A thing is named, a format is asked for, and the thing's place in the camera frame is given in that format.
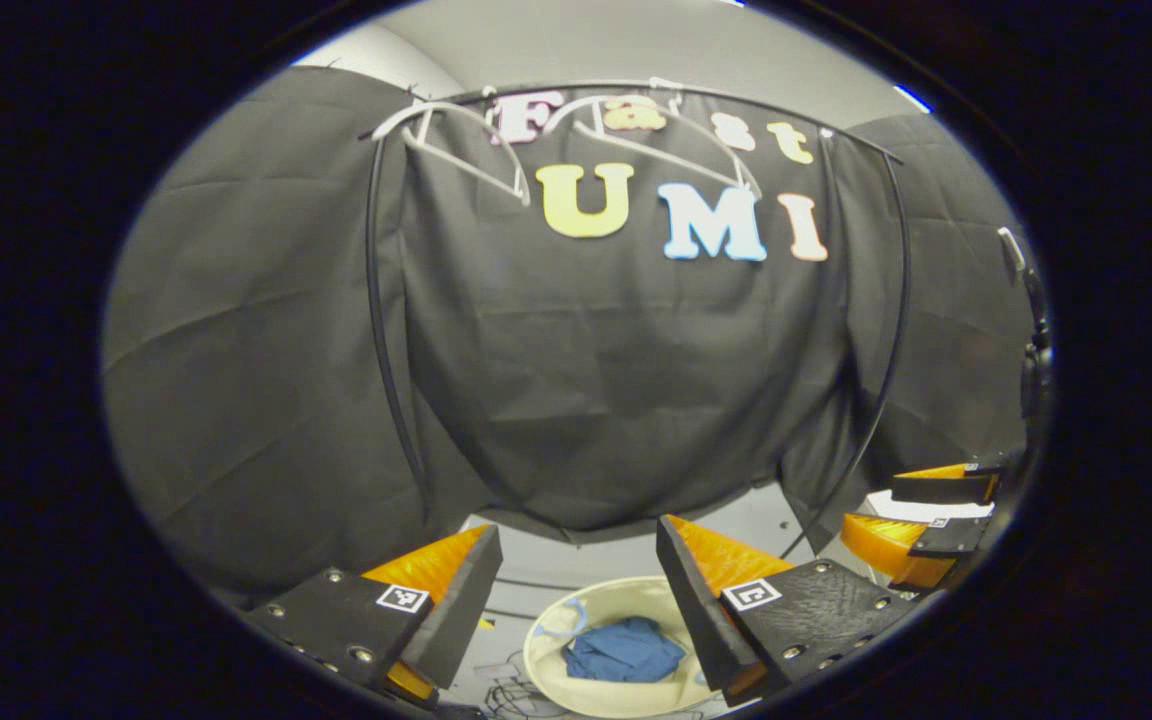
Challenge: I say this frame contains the black backdrop cloth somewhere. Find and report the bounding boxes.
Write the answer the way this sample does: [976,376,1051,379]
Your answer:
[101,65,1052,601]

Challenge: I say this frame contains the white plastic clothes hanger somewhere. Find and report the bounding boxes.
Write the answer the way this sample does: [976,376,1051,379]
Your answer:
[544,78,763,198]
[372,98,533,208]

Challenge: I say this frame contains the blue corduroy jacket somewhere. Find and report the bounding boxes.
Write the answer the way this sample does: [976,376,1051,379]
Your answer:
[563,616,688,685]

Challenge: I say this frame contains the black floor cables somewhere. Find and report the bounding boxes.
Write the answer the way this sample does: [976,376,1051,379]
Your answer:
[479,648,579,720]

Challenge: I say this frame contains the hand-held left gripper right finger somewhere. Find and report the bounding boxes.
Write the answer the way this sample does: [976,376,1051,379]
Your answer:
[654,515,924,708]

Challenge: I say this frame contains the round beige laundry hamper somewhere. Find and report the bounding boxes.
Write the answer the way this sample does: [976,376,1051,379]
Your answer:
[521,576,737,720]

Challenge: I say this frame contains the white board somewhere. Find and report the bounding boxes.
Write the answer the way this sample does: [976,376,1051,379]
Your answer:
[858,489,997,523]

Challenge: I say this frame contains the black metal clothes rack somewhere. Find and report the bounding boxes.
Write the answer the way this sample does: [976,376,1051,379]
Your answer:
[361,78,913,563]

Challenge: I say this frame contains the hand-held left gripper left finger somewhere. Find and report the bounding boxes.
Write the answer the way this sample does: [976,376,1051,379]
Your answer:
[244,524,504,709]

